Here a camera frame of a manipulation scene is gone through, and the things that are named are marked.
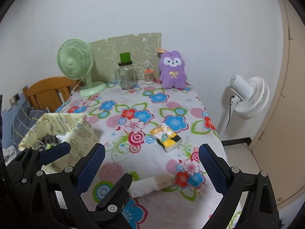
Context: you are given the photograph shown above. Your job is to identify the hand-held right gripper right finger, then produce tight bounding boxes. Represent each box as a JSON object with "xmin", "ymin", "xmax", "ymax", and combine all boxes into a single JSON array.
[{"xmin": 199, "ymin": 144, "xmax": 280, "ymax": 229}]

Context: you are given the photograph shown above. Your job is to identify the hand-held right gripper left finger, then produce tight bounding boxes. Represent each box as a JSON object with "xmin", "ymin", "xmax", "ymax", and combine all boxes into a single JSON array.
[{"xmin": 27, "ymin": 144, "xmax": 106, "ymax": 229}]

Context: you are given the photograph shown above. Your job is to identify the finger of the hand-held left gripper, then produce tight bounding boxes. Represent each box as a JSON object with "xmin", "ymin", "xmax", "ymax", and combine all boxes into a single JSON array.
[
  {"xmin": 95, "ymin": 174, "xmax": 132, "ymax": 220},
  {"xmin": 7, "ymin": 143, "xmax": 71, "ymax": 184}
]

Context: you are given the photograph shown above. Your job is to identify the grey drawstring pouch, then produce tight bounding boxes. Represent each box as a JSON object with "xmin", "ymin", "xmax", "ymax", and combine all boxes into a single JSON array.
[{"xmin": 39, "ymin": 135, "xmax": 58, "ymax": 146}]

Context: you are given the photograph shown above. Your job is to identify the white and beige sock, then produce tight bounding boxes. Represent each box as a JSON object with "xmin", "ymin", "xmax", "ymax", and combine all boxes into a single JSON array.
[{"xmin": 130, "ymin": 174, "xmax": 175, "ymax": 198}]

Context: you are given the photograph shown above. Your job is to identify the yellow patterned storage box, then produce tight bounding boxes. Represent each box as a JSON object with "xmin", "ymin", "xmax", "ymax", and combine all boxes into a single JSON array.
[{"xmin": 18, "ymin": 113, "xmax": 99, "ymax": 174}]

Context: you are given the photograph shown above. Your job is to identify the white foam piece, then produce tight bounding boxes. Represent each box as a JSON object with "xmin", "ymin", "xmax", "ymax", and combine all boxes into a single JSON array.
[{"xmin": 56, "ymin": 132, "xmax": 72, "ymax": 144}]

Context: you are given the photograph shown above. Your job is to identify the white crumpled cloth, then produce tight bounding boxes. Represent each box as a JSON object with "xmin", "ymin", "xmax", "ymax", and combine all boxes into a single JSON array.
[{"xmin": 2, "ymin": 145, "xmax": 16, "ymax": 166}]

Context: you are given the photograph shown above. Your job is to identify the grey plaid pillow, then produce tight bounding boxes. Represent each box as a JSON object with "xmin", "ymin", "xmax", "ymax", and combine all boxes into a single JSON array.
[{"xmin": 13, "ymin": 101, "xmax": 46, "ymax": 144}]

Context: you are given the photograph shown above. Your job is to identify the blue bed sheet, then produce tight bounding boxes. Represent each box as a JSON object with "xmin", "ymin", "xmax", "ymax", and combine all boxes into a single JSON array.
[{"xmin": 0, "ymin": 114, "xmax": 22, "ymax": 153}]

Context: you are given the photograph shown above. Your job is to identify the wooden chair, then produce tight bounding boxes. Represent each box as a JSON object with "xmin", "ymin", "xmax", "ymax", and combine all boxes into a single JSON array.
[{"xmin": 22, "ymin": 76, "xmax": 83, "ymax": 113}]

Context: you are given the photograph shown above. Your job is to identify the floral tablecloth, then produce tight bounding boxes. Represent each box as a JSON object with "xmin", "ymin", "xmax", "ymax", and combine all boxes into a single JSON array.
[{"xmin": 18, "ymin": 80, "xmax": 241, "ymax": 229}]

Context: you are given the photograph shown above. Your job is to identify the white standing fan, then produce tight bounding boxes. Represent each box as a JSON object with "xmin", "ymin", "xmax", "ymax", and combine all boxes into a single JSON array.
[{"xmin": 220, "ymin": 74, "xmax": 270, "ymax": 136}]

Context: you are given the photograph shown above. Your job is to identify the green desk fan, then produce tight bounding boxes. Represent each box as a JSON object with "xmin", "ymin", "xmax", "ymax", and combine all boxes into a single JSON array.
[{"xmin": 57, "ymin": 38, "xmax": 107, "ymax": 97}]

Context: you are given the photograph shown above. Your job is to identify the glass jar mug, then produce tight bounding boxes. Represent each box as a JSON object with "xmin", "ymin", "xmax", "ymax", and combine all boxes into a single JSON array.
[{"xmin": 115, "ymin": 62, "xmax": 137, "ymax": 90}]

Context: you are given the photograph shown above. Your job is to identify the beige door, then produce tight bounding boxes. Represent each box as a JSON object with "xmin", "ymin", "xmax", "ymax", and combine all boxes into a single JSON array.
[{"xmin": 248, "ymin": 0, "xmax": 305, "ymax": 210}]

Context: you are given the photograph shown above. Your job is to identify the purple plush bunny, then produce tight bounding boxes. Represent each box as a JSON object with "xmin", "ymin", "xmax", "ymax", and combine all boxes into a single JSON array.
[{"xmin": 156, "ymin": 48, "xmax": 188, "ymax": 89}]

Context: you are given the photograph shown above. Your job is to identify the small jar with orange lid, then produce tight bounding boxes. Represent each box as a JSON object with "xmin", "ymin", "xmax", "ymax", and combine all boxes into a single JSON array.
[{"xmin": 144, "ymin": 69, "xmax": 155, "ymax": 84}]

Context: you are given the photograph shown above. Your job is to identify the green patterned board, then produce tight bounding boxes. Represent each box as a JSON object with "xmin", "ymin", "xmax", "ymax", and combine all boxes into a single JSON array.
[{"xmin": 89, "ymin": 33, "xmax": 162, "ymax": 83}]

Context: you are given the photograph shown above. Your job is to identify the white fan cable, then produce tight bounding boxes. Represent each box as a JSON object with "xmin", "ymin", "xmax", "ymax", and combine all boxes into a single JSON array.
[{"xmin": 70, "ymin": 80, "xmax": 81, "ymax": 94}]

